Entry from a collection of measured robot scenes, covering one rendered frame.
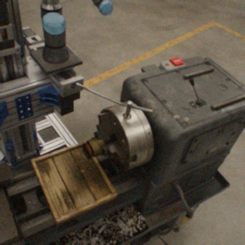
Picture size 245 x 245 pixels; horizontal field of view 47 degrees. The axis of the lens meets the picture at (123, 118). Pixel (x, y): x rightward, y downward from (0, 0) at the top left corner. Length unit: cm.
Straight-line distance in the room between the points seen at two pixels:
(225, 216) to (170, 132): 149
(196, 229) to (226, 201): 41
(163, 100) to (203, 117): 20
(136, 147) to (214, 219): 146
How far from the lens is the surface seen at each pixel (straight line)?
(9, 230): 127
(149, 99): 134
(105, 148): 128
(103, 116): 130
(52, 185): 143
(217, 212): 260
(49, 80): 168
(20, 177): 151
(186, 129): 124
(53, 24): 155
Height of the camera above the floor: 211
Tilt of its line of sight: 45 degrees down
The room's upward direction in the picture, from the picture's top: 10 degrees clockwise
